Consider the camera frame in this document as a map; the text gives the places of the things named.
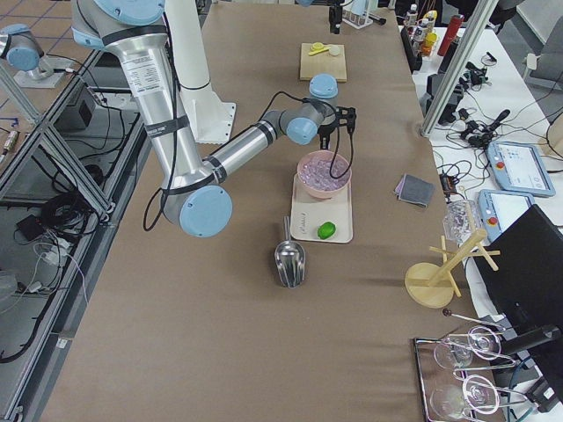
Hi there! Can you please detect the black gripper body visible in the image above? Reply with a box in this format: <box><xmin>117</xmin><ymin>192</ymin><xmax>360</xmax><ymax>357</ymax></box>
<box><xmin>318</xmin><ymin>106</ymin><xmax>357</xmax><ymax>149</ymax></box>

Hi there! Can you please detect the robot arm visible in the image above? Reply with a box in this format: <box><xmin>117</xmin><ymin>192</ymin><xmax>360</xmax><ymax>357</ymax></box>
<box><xmin>71</xmin><ymin>1</ymin><xmax>355</xmax><ymax>237</ymax></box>

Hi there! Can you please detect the pink bowl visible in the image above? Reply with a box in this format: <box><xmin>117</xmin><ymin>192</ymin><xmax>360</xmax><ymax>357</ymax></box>
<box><xmin>296</xmin><ymin>149</ymin><xmax>352</xmax><ymax>200</ymax></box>

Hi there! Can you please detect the pile of clear ice cubes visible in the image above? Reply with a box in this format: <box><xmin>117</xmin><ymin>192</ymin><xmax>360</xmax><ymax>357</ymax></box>
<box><xmin>298</xmin><ymin>158</ymin><xmax>350</xmax><ymax>191</ymax></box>

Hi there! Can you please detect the metal ice scoop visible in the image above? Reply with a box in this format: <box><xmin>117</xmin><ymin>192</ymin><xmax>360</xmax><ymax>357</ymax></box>
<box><xmin>274</xmin><ymin>215</ymin><xmax>306</xmax><ymax>288</ymax></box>

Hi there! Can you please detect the wooden cutting board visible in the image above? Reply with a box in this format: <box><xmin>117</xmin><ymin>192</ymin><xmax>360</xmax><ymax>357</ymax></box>
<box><xmin>299</xmin><ymin>43</ymin><xmax>347</xmax><ymax>83</ymax></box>

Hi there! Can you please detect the white steamed bun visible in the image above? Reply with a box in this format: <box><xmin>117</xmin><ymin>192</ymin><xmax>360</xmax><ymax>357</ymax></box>
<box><xmin>328</xmin><ymin>46</ymin><xmax>341</xmax><ymax>57</ymax></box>

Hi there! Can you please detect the yellow plastic knife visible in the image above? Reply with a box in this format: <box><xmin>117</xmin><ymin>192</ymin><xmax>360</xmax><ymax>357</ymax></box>
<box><xmin>308</xmin><ymin>47</ymin><xmax>330</xmax><ymax>56</ymax></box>

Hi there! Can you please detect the grey folded cloth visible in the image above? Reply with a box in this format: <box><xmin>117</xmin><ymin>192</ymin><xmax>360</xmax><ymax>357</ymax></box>
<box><xmin>394</xmin><ymin>174</ymin><xmax>435</xmax><ymax>207</ymax></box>

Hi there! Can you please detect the cream plastic tray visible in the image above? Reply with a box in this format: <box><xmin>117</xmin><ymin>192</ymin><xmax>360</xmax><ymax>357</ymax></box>
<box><xmin>290</xmin><ymin>174</ymin><xmax>354</xmax><ymax>244</ymax></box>

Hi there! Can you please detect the green lime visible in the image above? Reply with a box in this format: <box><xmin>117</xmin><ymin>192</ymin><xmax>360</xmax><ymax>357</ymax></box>
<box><xmin>317</xmin><ymin>222</ymin><xmax>336</xmax><ymax>240</ymax></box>

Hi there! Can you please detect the red bottle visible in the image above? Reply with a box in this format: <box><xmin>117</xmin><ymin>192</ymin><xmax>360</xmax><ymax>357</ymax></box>
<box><xmin>437</xmin><ymin>14</ymin><xmax>464</xmax><ymax>57</ymax></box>

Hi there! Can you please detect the blue teach pendant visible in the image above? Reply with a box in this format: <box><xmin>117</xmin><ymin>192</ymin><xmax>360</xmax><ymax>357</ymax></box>
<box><xmin>478</xmin><ymin>189</ymin><xmax>535</xmax><ymax>242</ymax></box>
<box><xmin>486</xmin><ymin>141</ymin><xmax>556</xmax><ymax>197</ymax></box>

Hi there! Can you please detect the wooden cup stand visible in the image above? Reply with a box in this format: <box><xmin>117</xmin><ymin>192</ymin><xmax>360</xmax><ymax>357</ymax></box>
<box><xmin>404</xmin><ymin>207</ymin><xmax>502</xmax><ymax>309</ymax></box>

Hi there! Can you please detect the black monitor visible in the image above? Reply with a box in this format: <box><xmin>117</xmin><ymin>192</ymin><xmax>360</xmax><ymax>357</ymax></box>
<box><xmin>475</xmin><ymin>205</ymin><xmax>562</xmax><ymax>334</ymax></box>

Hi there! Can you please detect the wire glass rack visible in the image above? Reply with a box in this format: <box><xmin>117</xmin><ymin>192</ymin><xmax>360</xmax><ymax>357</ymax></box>
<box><xmin>413</xmin><ymin>325</ymin><xmax>528</xmax><ymax>421</ymax></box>

